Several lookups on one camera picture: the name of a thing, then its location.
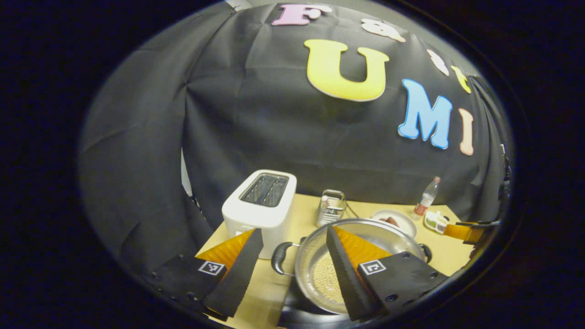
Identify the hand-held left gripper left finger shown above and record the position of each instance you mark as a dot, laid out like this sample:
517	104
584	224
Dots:
237	274

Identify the white oval plate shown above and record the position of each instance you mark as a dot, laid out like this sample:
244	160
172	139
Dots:
404	224

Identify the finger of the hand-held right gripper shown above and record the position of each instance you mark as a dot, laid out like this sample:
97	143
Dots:
464	232

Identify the black induction cooktop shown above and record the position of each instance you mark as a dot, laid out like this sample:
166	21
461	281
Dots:
297	314

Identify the white divided dish with beans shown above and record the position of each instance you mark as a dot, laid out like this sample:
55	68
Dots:
436	222

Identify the brown meat piece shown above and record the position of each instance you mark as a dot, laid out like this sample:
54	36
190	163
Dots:
389	221

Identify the pile of yellow soybeans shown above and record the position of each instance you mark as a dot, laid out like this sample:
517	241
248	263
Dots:
331	283

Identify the clear plastic water bottle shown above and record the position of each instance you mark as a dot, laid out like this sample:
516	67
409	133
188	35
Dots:
427	198

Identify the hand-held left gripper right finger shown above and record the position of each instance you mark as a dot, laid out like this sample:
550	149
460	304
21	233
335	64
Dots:
349	278

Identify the white toaster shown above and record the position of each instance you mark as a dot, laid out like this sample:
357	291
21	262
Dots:
260	214

